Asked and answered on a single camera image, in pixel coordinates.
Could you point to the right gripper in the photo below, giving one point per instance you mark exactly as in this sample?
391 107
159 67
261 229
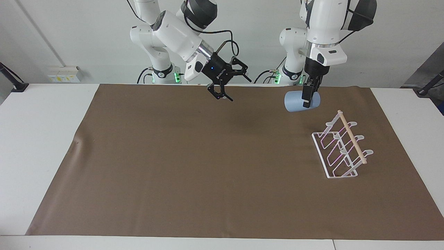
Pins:
216 69

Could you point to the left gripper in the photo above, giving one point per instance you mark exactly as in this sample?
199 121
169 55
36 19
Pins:
315 71

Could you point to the light blue cup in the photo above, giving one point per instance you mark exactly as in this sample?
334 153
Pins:
293 102

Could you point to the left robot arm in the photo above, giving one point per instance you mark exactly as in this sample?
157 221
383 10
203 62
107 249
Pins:
322 21

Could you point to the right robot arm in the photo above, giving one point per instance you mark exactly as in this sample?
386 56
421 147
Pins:
173 34

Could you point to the black stand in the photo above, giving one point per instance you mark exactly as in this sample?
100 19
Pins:
15 85
428 88

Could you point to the white wall socket box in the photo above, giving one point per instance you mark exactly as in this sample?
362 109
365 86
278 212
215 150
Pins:
64 74

